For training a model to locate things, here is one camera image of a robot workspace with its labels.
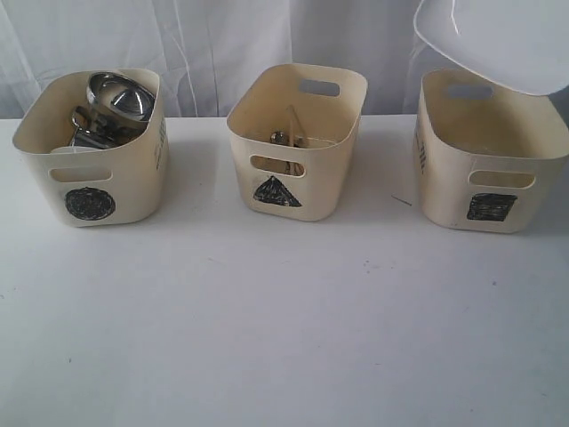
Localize white ceramic bowl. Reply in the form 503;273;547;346
51;146;93;154

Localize shiny steel mug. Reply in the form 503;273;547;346
71;105;103;135

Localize cream bin with circle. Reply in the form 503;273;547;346
12;68;169;227

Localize white square plate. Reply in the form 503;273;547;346
413;0;568;96

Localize matte steel mug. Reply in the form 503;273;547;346
68;122;144;149

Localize cream bin with triangle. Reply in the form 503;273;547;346
227;63;368;222

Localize white backdrop curtain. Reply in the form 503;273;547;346
1;1;452;118

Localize stainless steel bowl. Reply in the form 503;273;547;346
86;71;156;124

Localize cream bin with square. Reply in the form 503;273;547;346
413;69;568;233

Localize wooden chopstick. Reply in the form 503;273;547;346
277;108;294;147
287;105;308;141

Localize small steel fork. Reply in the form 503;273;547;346
293;136;308;148

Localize small steel teaspoon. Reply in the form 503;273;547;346
269;131;290;146

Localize steel table knife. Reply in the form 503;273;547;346
284;161;305;177

